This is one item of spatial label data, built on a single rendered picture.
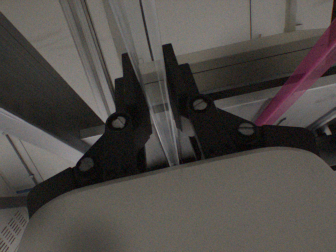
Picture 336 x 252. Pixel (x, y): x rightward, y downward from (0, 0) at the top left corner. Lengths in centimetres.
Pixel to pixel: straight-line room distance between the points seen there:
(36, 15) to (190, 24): 126
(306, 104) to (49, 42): 196
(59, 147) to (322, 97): 26
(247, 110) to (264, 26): 194
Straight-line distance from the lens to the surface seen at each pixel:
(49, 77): 18
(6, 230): 130
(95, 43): 43
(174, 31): 189
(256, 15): 210
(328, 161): 39
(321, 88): 24
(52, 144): 18
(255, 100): 20
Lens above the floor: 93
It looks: 24 degrees up
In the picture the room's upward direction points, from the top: 168 degrees clockwise
